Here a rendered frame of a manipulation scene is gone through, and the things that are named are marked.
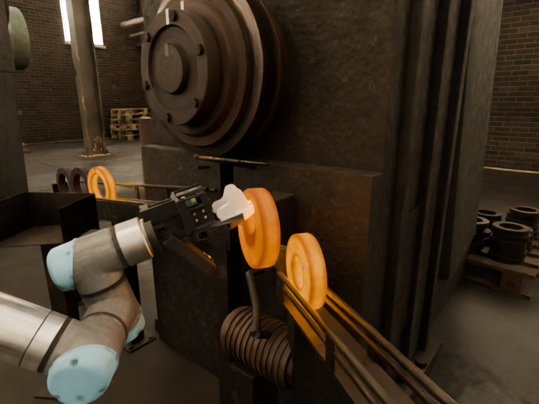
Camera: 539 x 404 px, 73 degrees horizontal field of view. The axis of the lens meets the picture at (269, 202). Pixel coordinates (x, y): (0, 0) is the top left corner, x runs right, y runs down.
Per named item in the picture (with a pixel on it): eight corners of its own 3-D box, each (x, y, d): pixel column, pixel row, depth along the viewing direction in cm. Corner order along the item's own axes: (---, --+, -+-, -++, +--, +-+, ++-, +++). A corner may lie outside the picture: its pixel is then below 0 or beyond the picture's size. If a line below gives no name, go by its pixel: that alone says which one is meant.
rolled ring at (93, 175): (83, 184, 164) (90, 183, 166) (101, 216, 159) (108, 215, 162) (93, 157, 153) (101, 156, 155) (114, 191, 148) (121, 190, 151)
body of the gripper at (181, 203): (210, 191, 60) (138, 216, 57) (224, 235, 63) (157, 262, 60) (201, 181, 67) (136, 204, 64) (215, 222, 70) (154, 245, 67)
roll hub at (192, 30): (159, 123, 108) (151, 19, 100) (224, 127, 90) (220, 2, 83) (142, 123, 103) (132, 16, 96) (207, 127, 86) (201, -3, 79)
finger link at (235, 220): (245, 215, 63) (196, 233, 61) (247, 223, 64) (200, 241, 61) (237, 208, 67) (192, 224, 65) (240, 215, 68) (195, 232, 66)
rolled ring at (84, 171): (84, 166, 160) (91, 164, 163) (66, 167, 172) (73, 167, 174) (93, 206, 163) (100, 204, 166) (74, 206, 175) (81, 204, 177)
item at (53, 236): (56, 359, 151) (26, 191, 132) (117, 362, 149) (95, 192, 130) (20, 397, 131) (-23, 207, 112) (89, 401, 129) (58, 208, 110)
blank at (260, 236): (281, 191, 62) (263, 192, 61) (281, 278, 64) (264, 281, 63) (251, 183, 76) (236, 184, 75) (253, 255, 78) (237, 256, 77)
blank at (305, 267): (308, 313, 78) (293, 315, 77) (294, 244, 83) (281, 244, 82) (335, 305, 64) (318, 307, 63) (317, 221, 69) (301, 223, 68)
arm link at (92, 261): (70, 285, 63) (49, 242, 61) (133, 260, 66) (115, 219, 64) (62, 305, 56) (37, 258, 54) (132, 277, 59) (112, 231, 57)
